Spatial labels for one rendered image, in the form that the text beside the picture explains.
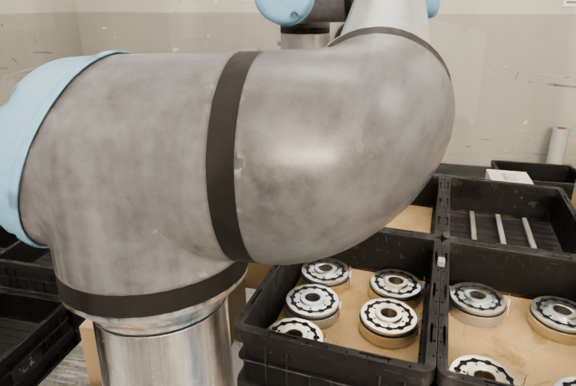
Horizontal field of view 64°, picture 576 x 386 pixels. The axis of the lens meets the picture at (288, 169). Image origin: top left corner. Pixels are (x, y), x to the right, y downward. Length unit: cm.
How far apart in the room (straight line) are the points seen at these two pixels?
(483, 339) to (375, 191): 74
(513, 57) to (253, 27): 212
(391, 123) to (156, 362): 19
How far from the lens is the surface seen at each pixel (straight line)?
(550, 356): 95
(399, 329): 87
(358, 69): 23
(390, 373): 71
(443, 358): 72
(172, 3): 444
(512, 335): 97
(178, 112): 22
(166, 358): 30
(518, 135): 421
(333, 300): 92
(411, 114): 23
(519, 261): 104
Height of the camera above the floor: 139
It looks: 20 degrees down
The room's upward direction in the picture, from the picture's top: straight up
